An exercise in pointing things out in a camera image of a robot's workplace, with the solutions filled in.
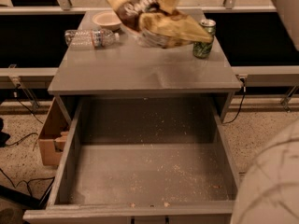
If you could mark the brown sea salt chip bag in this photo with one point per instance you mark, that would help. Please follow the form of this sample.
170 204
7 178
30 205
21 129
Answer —
153 27

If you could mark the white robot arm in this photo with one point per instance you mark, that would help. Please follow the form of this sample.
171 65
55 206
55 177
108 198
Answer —
269 192

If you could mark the grey cabinet counter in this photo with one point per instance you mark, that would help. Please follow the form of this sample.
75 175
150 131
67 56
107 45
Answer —
126 68

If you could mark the open grey top drawer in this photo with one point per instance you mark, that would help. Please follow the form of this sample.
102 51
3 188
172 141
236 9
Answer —
143 161

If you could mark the green soda can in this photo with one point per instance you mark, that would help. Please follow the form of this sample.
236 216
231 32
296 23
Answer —
202 49

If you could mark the beige paper bowl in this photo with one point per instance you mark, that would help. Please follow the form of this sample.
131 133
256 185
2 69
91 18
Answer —
108 20

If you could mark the clear plastic water bottle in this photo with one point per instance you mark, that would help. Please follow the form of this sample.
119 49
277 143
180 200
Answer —
90 38

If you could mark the brown cardboard box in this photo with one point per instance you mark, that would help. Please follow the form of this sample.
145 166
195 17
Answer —
52 137

